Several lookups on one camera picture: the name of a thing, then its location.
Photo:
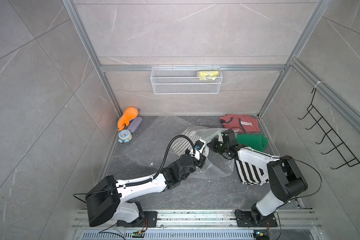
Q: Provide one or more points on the large striped white garment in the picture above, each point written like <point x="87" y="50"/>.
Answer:
<point x="180" y="145"/>

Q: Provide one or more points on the yellow item in basket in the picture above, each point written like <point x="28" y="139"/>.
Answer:
<point x="208" y="75"/>

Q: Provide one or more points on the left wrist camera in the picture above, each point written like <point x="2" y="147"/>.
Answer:
<point x="200" y="146"/>

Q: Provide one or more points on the red garment with dark trim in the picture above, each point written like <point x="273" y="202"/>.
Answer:
<point x="241" y="124"/>

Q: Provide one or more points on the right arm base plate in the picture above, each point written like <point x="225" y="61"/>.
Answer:
<point x="253" y="219"/>

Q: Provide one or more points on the green ribbed garment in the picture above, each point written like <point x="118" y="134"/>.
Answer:
<point x="256" y="142"/>

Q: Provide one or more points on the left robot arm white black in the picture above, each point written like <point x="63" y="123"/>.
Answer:
<point x="111" y="198"/>

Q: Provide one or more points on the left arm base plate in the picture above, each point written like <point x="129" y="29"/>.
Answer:
<point x="147" y="220"/>

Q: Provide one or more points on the purple fabric glasses case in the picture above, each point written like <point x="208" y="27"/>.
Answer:
<point x="135" y="124"/>

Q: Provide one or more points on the clear plastic vacuum bag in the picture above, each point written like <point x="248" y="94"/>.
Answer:
<point x="149" y="143"/>

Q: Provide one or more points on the striped tank top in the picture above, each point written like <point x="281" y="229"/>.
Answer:
<point x="250" y="174"/>

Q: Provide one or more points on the aluminium mounting rail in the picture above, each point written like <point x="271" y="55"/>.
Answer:
<point x="222" y="219"/>

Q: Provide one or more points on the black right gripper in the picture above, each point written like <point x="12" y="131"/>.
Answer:
<point x="213" y="144"/>

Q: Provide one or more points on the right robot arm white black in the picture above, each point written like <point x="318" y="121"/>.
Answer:
<point x="282" y="173"/>

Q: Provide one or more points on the black wire hook rack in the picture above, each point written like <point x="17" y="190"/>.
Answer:
<point x="330" y="135"/>

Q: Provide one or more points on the blue cream alarm clock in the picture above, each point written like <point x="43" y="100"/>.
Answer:
<point x="124" y="136"/>

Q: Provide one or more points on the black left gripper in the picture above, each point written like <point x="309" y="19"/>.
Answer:
<point x="199" y="162"/>

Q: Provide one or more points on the orange plush toy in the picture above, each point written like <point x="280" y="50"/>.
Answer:
<point x="129" y="114"/>

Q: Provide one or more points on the white wire mesh basket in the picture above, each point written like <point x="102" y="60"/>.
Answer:
<point x="183" y="80"/>

